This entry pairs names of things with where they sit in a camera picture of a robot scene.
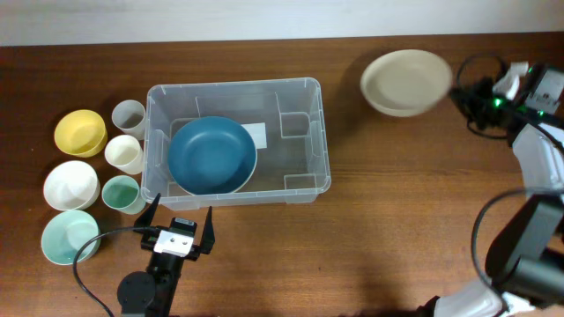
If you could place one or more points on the green cup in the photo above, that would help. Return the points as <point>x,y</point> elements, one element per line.
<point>122,193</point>

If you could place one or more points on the grey cup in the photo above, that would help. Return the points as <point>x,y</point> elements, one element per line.
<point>129,116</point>

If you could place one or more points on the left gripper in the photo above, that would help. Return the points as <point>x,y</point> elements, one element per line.
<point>207,240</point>

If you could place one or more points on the beige plate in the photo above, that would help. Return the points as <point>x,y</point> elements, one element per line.
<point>406,83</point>

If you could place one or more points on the clear plastic storage bin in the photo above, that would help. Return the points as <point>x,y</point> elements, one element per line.
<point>294,168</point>

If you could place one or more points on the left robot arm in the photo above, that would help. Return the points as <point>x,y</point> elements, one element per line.
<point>151,292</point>

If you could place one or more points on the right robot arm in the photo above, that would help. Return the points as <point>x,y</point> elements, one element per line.
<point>521,273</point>

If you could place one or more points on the yellow bowl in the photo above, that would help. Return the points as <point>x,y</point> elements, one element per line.
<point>81,133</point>

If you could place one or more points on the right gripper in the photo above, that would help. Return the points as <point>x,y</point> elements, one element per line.
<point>470,91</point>

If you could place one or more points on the cream plate front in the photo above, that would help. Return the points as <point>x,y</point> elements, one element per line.
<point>244,169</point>

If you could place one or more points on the cream cup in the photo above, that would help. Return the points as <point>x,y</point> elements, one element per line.
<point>125,153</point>

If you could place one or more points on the mint green bowl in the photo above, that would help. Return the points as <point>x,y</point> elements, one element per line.
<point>65,234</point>

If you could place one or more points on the white bowl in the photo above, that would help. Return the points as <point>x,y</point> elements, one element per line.
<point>73,185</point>

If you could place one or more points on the blue plate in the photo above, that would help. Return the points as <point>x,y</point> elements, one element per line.
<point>203,153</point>

